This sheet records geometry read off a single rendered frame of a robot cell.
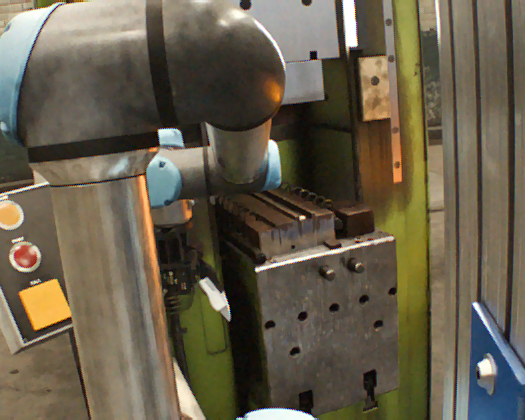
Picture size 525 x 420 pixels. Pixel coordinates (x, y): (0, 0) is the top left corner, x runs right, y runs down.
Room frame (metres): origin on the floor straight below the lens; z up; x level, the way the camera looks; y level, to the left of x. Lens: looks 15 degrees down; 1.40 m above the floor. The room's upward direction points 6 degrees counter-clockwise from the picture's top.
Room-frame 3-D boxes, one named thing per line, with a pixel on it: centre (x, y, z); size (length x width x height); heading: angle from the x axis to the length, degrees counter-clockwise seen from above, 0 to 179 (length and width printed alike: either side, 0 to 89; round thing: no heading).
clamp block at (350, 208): (1.51, -0.23, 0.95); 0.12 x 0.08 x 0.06; 19
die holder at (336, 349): (1.62, -0.06, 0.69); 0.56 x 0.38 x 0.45; 19
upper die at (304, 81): (1.59, -0.01, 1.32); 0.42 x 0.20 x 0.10; 19
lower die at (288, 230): (1.59, -0.01, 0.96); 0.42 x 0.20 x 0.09; 19
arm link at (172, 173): (0.87, 0.13, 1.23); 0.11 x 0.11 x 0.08; 2
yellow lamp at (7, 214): (1.03, 0.46, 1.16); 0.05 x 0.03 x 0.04; 109
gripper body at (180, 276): (0.97, 0.16, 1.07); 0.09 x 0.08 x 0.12; 175
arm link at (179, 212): (0.97, 0.15, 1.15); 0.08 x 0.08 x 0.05
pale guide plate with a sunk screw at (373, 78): (1.62, -0.33, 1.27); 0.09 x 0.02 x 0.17; 109
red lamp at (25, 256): (1.00, 0.44, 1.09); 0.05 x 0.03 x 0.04; 109
